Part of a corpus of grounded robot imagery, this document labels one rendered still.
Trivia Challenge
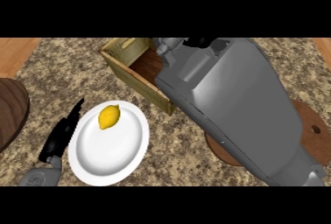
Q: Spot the dark brown wooden object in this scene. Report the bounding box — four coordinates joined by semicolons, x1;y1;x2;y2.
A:
0;77;31;153

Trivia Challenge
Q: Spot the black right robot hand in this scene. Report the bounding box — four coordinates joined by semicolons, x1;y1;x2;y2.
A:
180;38;220;49

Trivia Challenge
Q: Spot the white oval plate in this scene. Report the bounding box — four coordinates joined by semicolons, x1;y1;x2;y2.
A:
67;100;151;187

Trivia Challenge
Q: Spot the square wicker basket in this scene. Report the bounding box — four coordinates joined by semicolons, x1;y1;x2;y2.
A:
99;38;177;116

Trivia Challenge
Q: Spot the round brown cutting board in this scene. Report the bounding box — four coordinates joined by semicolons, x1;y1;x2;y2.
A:
204;98;331;167

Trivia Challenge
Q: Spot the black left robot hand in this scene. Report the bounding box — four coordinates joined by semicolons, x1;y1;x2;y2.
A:
37;97;86;164

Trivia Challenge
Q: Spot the yellow lemon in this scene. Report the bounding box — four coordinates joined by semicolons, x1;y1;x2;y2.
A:
98;104;121;130

